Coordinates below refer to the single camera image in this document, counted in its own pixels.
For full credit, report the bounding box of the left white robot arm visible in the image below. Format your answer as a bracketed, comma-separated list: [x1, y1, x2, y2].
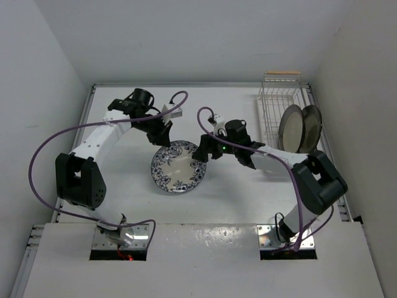
[55, 88, 182, 237]

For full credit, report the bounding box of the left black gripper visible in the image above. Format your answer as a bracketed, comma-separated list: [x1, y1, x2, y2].
[133, 111, 172, 147]

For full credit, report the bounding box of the metal base plate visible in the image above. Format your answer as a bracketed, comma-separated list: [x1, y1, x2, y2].
[256, 224, 315, 251]
[92, 224, 149, 250]

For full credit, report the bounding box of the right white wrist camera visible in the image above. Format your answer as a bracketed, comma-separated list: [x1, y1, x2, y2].
[208, 114, 225, 135]

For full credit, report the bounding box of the blue floral white plate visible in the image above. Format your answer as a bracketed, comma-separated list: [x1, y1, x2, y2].
[151, 140, 207, 194]

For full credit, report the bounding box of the black checkered rim plate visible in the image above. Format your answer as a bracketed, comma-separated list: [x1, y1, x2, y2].
[299, 105, 322, 153]

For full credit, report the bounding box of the white wire dish rack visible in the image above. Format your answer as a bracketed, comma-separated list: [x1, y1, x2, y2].
[256, 71, 323, 150]

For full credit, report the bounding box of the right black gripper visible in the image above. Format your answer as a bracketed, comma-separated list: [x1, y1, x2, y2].
[192, 128, 238, 163]

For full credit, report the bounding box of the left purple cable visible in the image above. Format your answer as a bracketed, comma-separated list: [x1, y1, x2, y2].
[28, 90, 189, 249]

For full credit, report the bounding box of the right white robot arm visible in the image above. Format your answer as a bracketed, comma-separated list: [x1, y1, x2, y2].
[192, 115, 348, 243]

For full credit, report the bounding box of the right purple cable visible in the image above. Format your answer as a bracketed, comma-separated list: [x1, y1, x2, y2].
[197, 107, 336, 252]

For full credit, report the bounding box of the silver rimmed cream plate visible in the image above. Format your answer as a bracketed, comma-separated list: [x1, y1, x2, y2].
[278, 104, 305, 153]

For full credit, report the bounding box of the purple cable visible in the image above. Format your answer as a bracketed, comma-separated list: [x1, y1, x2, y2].
[28, 90, 189, 249]
[197, 107, 336, 252]

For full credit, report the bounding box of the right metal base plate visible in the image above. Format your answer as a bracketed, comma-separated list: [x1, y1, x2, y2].
[256, 224, 315, 251]

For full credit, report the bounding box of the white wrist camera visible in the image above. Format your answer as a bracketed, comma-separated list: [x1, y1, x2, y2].
[208, 114, 225, 135]
[161, 104, 182, 124]

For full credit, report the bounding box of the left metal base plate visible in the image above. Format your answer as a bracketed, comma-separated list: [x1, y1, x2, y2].
[92, 224, 149, 250]

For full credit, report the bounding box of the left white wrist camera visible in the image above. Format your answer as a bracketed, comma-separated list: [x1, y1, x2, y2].
[161, 104, 182, 124]

